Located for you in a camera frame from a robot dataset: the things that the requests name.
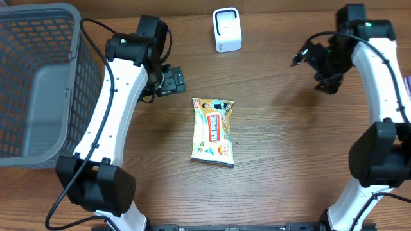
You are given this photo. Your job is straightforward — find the red purple pad pack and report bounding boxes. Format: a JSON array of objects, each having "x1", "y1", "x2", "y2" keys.
[{"x1": 404, "y1": 76, "x2": 411, "y2": 98}]

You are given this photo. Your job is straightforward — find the yellow snack packet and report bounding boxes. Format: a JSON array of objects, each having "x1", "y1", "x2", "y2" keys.
[{"x1": 190, "y1": 98, "x2": 234, "y2": 167}]

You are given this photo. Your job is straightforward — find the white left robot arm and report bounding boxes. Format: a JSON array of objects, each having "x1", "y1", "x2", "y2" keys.
[{"x1": 55, "y1": 15, "x2": 186, "y2": 231}]

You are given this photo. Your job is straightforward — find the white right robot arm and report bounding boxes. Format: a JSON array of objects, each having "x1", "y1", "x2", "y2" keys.
[{"x1": 286, "y1": 4, "x2": 410, "y2": 230}]

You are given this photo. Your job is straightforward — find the white barcode scanner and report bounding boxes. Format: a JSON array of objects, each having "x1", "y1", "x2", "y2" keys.
[{"x1": 212, "y1": 7, "x2": 242, "y2": 53}]

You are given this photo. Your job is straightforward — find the grey plastic shopping basket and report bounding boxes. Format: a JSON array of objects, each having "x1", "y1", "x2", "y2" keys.
[{"x1": 1, "y1": 3, "x2": 101, "y2": 168}]

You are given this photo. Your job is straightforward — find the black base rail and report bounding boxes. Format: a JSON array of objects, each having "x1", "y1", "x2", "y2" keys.
[{"x1": 151, "y1": 222, "x2": 327, "y2": 231}]

